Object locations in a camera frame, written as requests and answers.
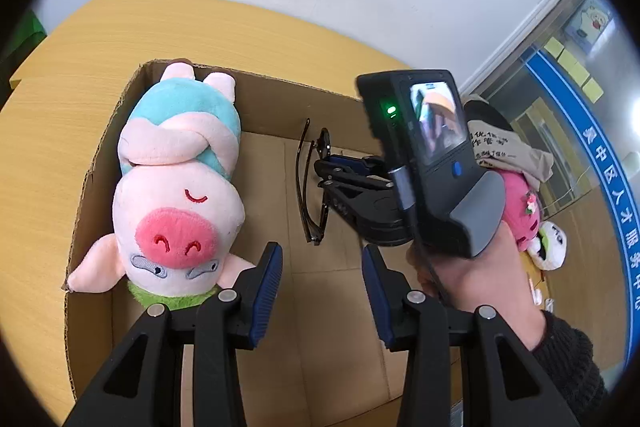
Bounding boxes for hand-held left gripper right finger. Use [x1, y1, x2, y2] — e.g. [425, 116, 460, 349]
[361, 244, 583, 427]

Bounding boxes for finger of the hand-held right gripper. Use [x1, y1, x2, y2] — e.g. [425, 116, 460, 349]
[330, 153, 389, 178]
[314, 161, 396, 214]

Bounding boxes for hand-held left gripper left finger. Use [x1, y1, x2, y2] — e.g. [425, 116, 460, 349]
[65, 241, 284, 427]

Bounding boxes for brown cardboard box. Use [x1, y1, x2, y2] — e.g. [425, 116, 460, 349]
[62, 59, 466, 427]

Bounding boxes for black eyeglasses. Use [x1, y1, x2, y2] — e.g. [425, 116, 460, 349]
[295, 118, 333, 245]

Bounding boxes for person's right forearm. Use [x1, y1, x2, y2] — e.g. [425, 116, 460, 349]
[520, 309, 608, 427]

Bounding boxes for person's right hand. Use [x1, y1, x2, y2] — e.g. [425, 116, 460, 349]
[407, 222, 546, 348]

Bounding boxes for beige printed cloth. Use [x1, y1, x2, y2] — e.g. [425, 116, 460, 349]
[462, 99, 555, 182]

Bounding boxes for pink plush toy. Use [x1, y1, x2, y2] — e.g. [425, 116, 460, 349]
[500, 169, 543, 253]

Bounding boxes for white and green plush toy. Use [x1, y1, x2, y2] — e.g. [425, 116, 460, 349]
[529, 221, 568, 270]

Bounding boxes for pink and blue pig plush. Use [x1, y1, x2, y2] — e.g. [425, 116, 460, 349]
[66, 61, 258, 312]

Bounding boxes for blue window banner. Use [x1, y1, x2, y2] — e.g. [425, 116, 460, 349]
[522, 47, 640, 358]

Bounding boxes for cartoon poster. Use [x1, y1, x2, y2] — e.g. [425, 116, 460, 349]
[565, 0, 615, 50]

